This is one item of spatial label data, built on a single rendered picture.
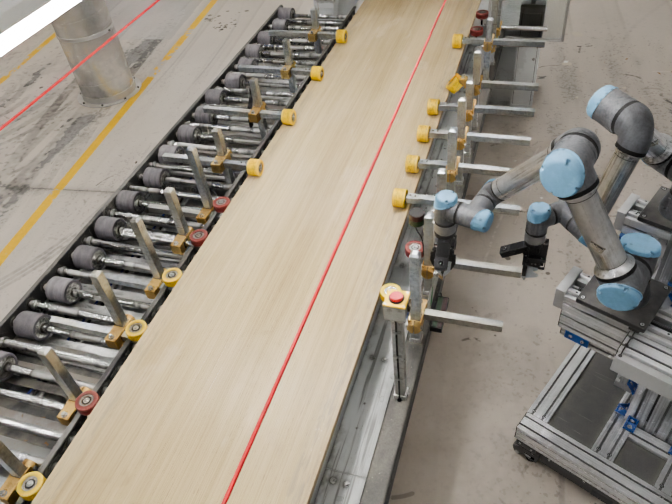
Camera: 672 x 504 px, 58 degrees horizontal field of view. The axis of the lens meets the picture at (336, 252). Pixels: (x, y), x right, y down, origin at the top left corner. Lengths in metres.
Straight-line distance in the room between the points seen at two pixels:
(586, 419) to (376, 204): 1.27
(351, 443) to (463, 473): 0.78
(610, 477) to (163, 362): 1.76
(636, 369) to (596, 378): 0.88
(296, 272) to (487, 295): 1.42
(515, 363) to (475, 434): 0.46
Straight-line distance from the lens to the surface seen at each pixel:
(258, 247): 2.53
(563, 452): 2.73
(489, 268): 2.43
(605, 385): 2.97
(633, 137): 2.06
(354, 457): 2.22
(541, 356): 3.27
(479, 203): 2.01
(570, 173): 1.70
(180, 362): 2.22
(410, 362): 2.32
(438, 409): 3.03
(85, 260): 2.89
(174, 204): 2.64
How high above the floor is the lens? 2.58
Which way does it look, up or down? 44 degrees down
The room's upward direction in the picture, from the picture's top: 8 degrees counter-clockwise
